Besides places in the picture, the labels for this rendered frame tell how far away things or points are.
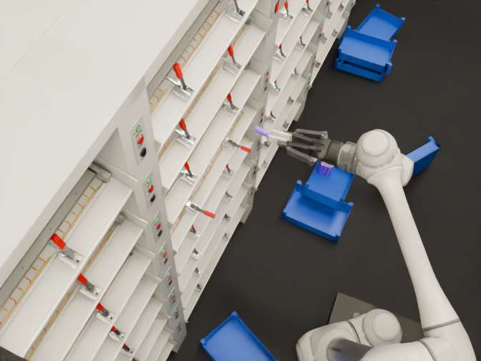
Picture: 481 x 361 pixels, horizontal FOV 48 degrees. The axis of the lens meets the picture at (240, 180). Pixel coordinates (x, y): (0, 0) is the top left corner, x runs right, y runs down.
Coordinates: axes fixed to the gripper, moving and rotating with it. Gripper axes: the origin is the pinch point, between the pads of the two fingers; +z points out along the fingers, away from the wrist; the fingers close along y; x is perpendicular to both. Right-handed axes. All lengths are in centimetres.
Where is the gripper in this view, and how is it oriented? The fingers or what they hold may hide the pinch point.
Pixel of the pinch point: (280, 137)
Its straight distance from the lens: 173.3
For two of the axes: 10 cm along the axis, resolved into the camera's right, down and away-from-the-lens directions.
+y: -4.3, 7.7, -4.7
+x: 1.4, 5.7, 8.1
